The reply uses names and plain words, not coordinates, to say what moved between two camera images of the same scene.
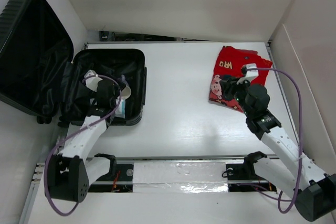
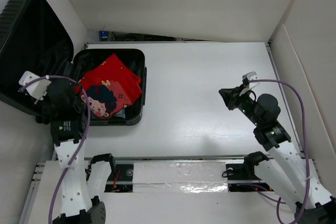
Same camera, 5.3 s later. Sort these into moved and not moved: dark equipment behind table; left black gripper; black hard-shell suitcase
Moved: left black gripper
Not moved: dark equipment behind table; black hard-shell suitcase
